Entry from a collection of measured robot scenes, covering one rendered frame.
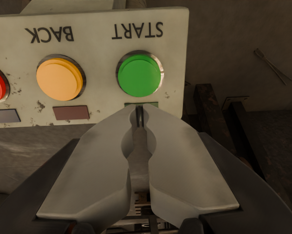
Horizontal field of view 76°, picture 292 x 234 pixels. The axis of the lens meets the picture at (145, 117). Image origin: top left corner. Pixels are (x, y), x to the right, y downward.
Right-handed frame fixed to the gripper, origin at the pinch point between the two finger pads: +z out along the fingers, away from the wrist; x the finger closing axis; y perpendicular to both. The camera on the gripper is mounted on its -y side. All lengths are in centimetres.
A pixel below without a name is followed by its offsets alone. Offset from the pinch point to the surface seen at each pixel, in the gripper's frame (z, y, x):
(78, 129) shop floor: 94, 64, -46
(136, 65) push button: 5.5, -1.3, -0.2
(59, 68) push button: 5.5, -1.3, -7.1
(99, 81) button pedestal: 6.6, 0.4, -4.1
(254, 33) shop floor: 73, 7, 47
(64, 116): 6.4, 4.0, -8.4
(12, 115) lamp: 6.4, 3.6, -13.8
